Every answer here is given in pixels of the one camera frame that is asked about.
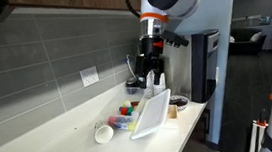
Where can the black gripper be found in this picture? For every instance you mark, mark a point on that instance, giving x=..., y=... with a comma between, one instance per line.
x=152, y=52

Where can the white plastic box lid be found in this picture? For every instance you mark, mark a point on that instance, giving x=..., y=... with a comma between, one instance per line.
x=153, y=113

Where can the small wooden box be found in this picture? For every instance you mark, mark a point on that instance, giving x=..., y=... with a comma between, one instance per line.
x=172, y=112

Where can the clear plastic storage box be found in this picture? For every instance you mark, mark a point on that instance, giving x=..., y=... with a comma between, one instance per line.
x=127, y=122

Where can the small black round container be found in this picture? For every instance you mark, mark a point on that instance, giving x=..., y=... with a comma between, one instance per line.
x=131, y=85

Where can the dark patterned bowl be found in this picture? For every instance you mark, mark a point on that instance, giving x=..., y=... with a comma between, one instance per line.
x=179, y=101

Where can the green toy block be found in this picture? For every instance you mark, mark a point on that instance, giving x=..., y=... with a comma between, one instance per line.
x=130, y=111

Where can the red toy block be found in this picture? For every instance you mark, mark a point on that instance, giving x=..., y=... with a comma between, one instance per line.
x=124, y=111

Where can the blue toy piece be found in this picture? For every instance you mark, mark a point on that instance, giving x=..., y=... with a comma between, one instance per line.
x=123, y=119

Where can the black silver coffee machine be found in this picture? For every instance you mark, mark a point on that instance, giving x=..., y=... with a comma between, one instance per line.
x=205, y=66

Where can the red toy cylinder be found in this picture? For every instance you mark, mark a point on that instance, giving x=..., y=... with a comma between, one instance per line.
x=112, y=120

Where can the white paper cup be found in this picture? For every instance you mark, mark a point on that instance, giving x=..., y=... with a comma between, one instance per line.
x=103, y=134

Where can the black sofa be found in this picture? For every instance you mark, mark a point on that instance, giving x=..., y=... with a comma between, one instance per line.
x=243, y=44

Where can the white sofa pillow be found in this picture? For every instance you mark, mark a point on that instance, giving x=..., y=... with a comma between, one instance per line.
x=256, y=36

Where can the white tube stand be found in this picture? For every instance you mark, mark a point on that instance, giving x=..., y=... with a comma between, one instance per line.
x=252, y=138

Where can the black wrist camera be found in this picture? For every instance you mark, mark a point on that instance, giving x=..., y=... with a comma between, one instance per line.
x=176, y=38

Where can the white wall outlet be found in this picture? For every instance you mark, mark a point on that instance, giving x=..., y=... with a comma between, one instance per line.
x=89, y=76

